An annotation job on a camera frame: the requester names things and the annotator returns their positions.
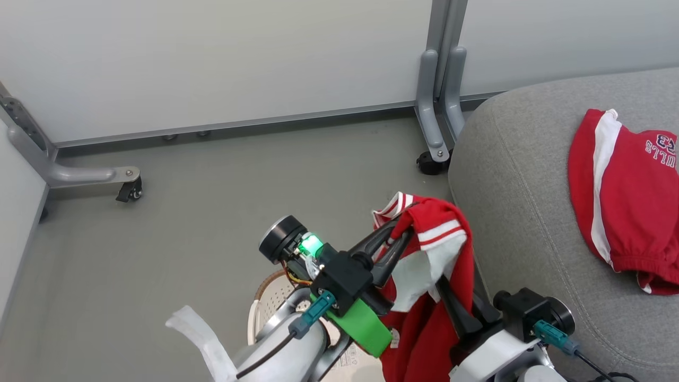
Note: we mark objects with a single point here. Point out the grey partition base rail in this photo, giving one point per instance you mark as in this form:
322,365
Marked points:
265,124

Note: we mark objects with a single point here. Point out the black caster wheel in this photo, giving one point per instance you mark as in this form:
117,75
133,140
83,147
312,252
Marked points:
130,191
431,163

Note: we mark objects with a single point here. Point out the grey partition post with foot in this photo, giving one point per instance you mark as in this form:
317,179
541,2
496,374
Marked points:
63,172

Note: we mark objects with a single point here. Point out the red white printed shorts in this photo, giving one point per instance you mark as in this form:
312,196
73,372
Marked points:
631,212

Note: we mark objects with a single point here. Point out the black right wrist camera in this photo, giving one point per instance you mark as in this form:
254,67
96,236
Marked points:
530,310

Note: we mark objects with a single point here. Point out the left gripper body black green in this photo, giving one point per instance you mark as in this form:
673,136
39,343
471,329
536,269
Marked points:
345,278

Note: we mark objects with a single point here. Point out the right robot arm silver white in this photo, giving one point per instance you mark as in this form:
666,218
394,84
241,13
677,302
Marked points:
541,375

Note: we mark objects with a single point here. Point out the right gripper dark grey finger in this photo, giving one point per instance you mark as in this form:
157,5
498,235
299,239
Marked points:
459,313
485,307

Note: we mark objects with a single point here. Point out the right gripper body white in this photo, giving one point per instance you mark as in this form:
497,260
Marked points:
493,353

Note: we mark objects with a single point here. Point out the beige perforated laundry basket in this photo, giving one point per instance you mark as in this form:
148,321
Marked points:
273,300

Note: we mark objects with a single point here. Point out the red white striped jacket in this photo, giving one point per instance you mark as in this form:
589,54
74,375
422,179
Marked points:
424,339

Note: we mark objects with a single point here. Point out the grey partition post with feet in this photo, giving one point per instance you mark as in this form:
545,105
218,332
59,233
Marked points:
437,79

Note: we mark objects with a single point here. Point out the black round left wrist camera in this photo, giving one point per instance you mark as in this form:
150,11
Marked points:
281,239

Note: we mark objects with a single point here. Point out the grey fabric sofa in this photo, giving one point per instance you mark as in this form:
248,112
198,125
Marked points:
520,185

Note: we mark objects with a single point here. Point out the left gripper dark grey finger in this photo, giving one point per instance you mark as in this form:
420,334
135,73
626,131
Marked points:
374,241
390,262

